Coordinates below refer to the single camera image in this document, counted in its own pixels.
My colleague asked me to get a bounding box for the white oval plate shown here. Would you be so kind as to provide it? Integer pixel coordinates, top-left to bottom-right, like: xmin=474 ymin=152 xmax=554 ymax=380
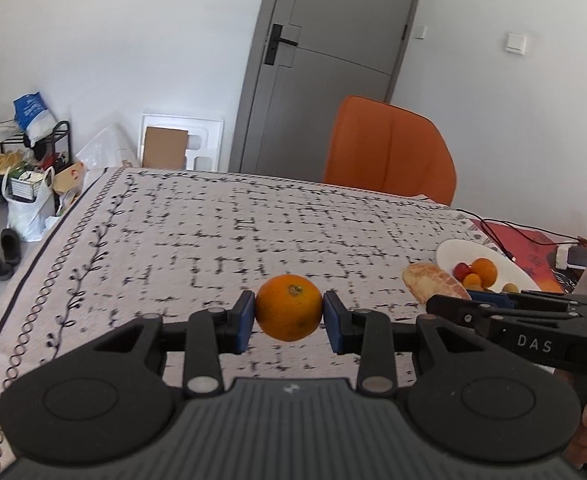
xmin=436 ymin=239 xmax=539 ymax=295

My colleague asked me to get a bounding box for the clear plastic bag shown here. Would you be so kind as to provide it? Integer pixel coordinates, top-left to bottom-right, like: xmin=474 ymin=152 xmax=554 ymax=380
xmin=76 ymin=125 xmax=139 ymax=167

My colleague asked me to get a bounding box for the patterned white tablecloth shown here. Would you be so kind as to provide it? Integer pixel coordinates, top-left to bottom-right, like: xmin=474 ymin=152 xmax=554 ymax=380
xmin=0 ymin=167 xmax=587 ymax=480

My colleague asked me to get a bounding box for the peeled citrus segment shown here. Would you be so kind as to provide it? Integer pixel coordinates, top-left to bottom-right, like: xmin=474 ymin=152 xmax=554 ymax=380
xmin=402 ymin=262 xmax=472 ymax=306

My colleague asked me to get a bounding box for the red mat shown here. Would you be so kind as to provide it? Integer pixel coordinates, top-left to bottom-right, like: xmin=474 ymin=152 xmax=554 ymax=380
xmin=468 ymin=217 xmax=577 ymax=294

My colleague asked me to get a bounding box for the black cable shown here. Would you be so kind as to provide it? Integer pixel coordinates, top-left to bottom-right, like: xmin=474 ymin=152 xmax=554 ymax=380
xmin=456 ymin=212 xmax=577 ymax=262

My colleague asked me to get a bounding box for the white foam packaging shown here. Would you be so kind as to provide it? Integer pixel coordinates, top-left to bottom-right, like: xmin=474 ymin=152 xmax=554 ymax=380
xmin=138 ymin=113 xmax=224 ymax=171

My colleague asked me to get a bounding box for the brown paper bag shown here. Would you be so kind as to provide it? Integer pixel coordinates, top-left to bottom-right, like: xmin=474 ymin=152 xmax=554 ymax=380
xmin=54 ymin=161 xmax=86 ymax=196

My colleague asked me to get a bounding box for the black door handle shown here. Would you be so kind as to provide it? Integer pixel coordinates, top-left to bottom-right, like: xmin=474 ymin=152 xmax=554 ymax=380
xmin=264 ymin=24 xmax=298 ymax=66

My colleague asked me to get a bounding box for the white charger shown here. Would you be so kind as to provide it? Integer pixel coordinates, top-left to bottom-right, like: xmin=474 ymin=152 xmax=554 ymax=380
xmin=556 ymin=245 xmax=587 ymax=271

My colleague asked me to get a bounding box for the white plastic bag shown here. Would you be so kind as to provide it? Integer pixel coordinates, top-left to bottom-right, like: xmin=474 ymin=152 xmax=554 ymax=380
xmin=1 ymin=166 xmax=57 ymax=243

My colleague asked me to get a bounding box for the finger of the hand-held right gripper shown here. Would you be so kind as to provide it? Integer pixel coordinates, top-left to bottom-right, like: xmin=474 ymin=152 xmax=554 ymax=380
xmin=471 ymin=288 xmax=587 ymax=312
xmin=426 ymin=295 xmax=505 ymax=341

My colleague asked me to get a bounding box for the grey door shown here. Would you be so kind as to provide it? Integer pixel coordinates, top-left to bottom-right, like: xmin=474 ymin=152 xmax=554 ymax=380
xmin=228 ymin=0 xmax=427 ymax=184

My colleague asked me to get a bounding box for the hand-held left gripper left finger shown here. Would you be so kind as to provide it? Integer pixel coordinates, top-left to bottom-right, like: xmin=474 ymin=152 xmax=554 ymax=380
xmin=81 ymin=290 xmax=257 ymax=396

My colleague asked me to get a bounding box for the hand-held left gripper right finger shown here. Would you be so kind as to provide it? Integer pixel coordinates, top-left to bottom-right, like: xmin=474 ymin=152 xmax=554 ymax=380
xmin=322 ymin=291 xmax=479 ymax=394

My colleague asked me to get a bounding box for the brown cardboard sheet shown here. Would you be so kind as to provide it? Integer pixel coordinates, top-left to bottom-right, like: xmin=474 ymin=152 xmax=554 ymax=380
xmin=144 ymin=126 xmax=189 ymax=168

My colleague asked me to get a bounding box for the black shoe rack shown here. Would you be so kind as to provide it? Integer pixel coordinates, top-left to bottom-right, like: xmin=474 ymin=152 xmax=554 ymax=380
xmin=0 ymin=120 xmax=72 ymax=211

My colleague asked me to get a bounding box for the orange chair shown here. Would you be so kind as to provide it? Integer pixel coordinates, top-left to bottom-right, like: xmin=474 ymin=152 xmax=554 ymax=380
xmin=322 ymin=95 xmax=457 ymax=206

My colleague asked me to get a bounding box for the plain orange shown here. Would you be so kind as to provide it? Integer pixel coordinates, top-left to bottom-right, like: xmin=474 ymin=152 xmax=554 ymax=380
xmin=471 ymin=257 xmax=499 ymax=289

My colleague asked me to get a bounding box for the large orange with green stem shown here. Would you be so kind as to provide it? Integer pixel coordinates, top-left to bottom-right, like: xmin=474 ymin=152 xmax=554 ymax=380
xmin=256 ymin=274 xmax=323 ymax=343

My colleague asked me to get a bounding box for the blue and white bag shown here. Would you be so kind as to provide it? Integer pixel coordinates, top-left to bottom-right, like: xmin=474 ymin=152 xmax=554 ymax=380
xmin=14 ymin=91 xmax=58 ymax=145

